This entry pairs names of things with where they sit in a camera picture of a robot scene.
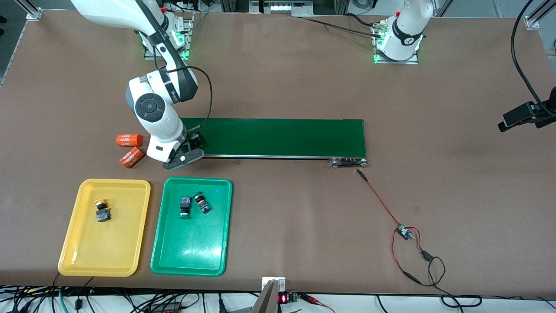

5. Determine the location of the orange cylinder with white print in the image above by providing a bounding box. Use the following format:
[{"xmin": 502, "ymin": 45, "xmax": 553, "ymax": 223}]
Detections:
[
  {"xmin": 119, "ymin": 147, "xmax": 145, "ymax": 169},
  {"xmin": 116, "ymin": 134, "xmax": 143, "ymax": 147}
]

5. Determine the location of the yellow push button switch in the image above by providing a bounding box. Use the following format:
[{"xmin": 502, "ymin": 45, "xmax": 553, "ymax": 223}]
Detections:
[{"xmin": 94, "ymin": 199, "xmax": 112, "ymax": 223}]

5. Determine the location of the green conveyor belt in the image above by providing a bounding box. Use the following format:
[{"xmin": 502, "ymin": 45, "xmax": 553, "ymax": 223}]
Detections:
[{"xmin": 180, "ymin": 117, "xmax": 368, "ymax": 168}]

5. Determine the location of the green plastic tray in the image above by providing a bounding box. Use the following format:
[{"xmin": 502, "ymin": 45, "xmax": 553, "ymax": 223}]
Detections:
[{"xmin": 150, "ymin": 176, "xmax": 233, "ymax": 276}]

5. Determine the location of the yellow plastic tray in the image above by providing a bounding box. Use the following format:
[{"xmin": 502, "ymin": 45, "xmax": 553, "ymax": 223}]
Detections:
[{"xmin": 58, "ymin": 178, "xmax": 151, "ymax": 277}]

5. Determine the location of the red alligator clip lead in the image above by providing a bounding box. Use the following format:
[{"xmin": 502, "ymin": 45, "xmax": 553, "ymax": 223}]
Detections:
[{"xmin": 300, "ymin": 293, "xmax": 335, "ymax": 313}]

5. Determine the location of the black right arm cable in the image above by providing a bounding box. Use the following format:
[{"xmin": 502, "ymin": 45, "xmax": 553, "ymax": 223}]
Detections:
[{"xmin": 153, "ymin": 41, "xmax": 213, "ymax": 132}]

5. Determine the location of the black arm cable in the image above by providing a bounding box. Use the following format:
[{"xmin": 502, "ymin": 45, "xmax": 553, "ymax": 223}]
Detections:
[
  {"xmin": 511, "ymin": 0, "xmax": 556, "ymax": 119},
  {"xmin": 153, "ymin": 41, "xmax": 213, "ymax": 132}
]

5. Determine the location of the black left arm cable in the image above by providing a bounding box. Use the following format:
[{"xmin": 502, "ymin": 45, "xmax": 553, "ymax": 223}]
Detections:
[{"xmin": 511, "ymin": 0, "xmax": 556, "ymax": 119}]

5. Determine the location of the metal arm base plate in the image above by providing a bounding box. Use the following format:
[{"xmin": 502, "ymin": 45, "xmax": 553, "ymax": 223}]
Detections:
[
  {"xmin": 373, "ymin": 22, "xmax": 420, "ymax": 65},
  {"xmin": 144, "ymin": 13, "xmax": 192, "ymax": 60}
]

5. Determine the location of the aluminium corner bracket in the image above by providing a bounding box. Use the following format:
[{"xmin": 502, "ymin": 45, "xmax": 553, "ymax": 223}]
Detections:
[
  {"xmin": 20, "ymin": 0, "xmax": 43, "ymax": 21},
  {"xmin": 525, "ymin": 0, "xmax": 556, "ymax": 30}
]

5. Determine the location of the red black conveyor wire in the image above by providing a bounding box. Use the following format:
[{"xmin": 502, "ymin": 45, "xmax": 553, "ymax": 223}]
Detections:
[{"xmin": 356, "ymin": 169, "xmax": 407, "ymax": 231}]

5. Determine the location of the red black supply wire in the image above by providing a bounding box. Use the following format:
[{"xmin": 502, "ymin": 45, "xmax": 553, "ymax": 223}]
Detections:
[{"xmin": 391, "ymin": 226, "xmax": 483, "ymax": 310}]

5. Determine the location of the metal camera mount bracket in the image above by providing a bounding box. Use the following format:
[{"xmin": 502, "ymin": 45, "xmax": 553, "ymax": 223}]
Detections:
[{"xmin": 251, "ymin": 277, "xmax": 286, "ymax": 313}]

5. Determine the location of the black table cable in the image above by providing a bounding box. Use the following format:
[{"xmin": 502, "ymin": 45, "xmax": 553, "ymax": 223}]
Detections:
[{"xmin": 300, "ymin": 12, "xmax": 385, "ymax": 40}]

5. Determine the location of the tangled black cable bundle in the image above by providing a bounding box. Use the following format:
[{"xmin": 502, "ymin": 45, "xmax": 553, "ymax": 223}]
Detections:
[{"xmin": 0, "ymin": 285, "xmax": 261, "ymax": 313}]

